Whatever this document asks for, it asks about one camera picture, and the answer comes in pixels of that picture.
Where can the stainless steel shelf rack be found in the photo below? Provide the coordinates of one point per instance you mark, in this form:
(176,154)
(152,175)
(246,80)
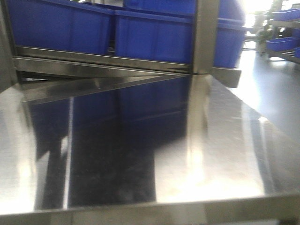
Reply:
(35,74)

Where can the far metal shelf rack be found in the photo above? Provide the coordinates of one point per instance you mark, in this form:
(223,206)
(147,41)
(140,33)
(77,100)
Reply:
(280,36)

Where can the blue plastic bin right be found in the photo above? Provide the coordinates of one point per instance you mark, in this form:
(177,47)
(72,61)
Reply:
(160,30)

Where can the blue plastic bin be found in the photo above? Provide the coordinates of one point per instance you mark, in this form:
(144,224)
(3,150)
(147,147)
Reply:
(61,25)
(160,30)

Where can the blue bin outside rack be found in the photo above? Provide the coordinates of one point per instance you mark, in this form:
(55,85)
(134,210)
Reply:
(230,33)

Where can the blue plastic bin left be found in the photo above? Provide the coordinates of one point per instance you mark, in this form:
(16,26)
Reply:
(61,25)

